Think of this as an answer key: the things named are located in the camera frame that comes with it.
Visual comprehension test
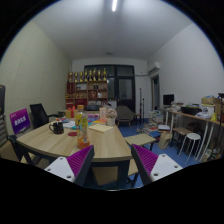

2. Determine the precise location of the ceiling light tube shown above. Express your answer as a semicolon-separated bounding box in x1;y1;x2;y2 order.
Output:
112;0;118;12

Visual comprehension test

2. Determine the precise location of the brown paper bag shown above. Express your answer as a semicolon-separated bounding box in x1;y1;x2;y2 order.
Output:
158;133;172;149

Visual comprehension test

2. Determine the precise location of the plastic bottle with orange drink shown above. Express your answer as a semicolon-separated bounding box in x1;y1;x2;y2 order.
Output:
74;105;90;149

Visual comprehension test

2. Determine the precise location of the dark glass door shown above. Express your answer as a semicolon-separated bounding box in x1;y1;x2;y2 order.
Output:
85;64;135;111

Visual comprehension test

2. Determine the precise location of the black office chair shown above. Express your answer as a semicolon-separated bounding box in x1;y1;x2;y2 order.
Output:
30;103;59;128

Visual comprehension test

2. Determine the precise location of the wooden stool seat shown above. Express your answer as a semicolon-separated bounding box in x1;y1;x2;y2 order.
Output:
169;126;193;149

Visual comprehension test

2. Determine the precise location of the red coaster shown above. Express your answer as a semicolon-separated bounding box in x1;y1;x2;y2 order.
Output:
68;132;77;137

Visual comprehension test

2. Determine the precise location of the long wooden side desk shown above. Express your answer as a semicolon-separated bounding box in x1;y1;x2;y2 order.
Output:
165;109;224;162

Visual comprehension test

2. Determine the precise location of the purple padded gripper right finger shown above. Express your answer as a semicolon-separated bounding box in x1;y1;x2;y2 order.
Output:
131;144;182;185

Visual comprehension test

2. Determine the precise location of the purple sign board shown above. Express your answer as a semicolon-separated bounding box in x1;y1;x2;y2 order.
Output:
10;108;30;134

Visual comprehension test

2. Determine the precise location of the computer monitor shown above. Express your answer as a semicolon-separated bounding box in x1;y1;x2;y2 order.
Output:
163;94;174;106

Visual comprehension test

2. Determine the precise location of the wooden trophy shelf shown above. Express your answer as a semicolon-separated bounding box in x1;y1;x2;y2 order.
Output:
65;68;108;110

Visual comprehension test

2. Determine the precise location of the white round stool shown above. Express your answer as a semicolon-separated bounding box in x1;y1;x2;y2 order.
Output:
178;133;201;161

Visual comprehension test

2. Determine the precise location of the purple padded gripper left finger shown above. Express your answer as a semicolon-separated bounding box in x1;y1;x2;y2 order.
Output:
46;145;94;186

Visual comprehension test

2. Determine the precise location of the cardboard box on desk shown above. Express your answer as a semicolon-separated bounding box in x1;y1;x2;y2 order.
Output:
201;96;215;105

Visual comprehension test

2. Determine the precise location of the grey armchair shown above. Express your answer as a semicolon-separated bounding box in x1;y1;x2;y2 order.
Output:
116;105;135;124

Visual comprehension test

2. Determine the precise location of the wall air conditioner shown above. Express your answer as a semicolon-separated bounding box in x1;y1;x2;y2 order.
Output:
148;62;160;75

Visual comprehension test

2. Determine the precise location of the flower pot with pink flowers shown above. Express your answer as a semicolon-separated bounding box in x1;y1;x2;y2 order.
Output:
106;108;117;126

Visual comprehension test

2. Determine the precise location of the stack of books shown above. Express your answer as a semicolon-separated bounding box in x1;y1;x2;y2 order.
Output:
149;110;164;126

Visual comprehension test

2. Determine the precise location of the black mug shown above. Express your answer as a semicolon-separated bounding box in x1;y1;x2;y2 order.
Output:
49;122;64;134

